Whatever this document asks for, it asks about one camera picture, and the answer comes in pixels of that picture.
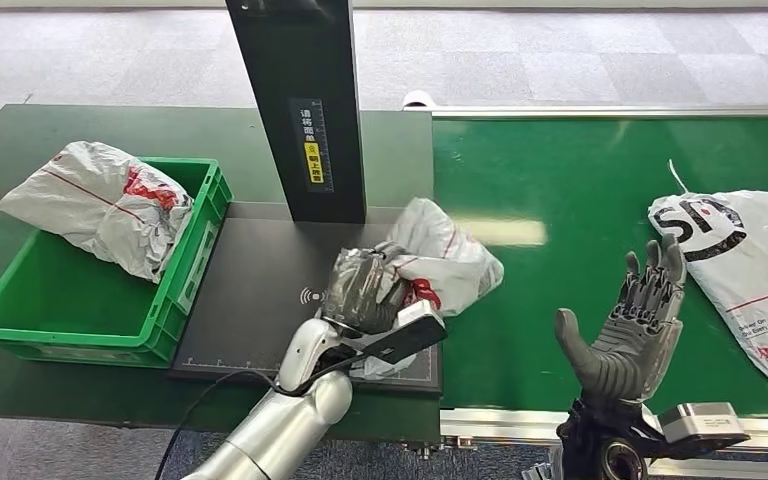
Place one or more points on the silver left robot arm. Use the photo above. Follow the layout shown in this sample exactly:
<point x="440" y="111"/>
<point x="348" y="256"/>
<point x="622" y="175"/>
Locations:
<point x="291" y="417"/>

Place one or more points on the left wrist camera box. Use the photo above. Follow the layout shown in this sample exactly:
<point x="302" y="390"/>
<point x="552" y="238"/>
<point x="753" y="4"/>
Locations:
<point x="410" y="331"/>

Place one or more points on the green conveyor belt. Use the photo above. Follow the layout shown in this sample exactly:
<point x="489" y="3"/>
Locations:
<point x="556" y="199"/>

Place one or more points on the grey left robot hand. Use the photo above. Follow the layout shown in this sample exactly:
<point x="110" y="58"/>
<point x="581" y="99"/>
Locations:
<point x="364" y="291"/>

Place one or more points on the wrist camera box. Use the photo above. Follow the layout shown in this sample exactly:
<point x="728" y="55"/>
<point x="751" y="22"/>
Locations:
<point x="702" y="424"/>
<point x="410" y="331"/>

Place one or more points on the green plastic crate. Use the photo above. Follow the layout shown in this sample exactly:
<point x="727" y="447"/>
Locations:
<point x="79" y="311"/>

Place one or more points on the dark green table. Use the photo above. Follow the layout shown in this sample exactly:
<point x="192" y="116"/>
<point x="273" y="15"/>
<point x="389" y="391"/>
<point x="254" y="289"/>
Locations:
<point x="92" y="126"/>

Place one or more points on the crumpled white red-print package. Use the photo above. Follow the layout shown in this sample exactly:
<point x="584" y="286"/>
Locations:
<point x="99" y="205"/>

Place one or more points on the black scanner column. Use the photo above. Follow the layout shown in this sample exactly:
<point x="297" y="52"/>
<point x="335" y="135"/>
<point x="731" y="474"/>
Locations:
<point x="291" y="60"/>

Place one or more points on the aluminium conveyor frame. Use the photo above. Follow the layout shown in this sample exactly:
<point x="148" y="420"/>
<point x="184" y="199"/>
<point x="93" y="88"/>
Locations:
<point x="490" y="424"/>

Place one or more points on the white conveyor roller end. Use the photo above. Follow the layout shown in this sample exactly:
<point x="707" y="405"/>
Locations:
<point x="417" y="99"/>

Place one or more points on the white package with black letters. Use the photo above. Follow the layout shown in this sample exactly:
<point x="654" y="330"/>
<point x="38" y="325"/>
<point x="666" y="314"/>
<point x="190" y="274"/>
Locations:
<point x="748" y="265"/>

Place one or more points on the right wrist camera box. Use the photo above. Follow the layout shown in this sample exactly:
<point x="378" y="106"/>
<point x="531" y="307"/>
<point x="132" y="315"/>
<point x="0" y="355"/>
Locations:
<point x="702" y="424"/>

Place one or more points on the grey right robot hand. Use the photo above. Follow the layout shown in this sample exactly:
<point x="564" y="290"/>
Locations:
<point x="629" y="351"/>

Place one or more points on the white package with red label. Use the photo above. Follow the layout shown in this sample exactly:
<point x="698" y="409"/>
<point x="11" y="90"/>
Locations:
<point x="444" y="258"/>

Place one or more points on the black scanner base plate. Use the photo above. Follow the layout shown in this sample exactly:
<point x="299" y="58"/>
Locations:
<point x="245" y="298"/>

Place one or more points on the black yellow column label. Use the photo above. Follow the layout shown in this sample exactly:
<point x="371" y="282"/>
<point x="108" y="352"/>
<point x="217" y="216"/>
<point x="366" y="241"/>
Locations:
<point x="312" y="146"/>

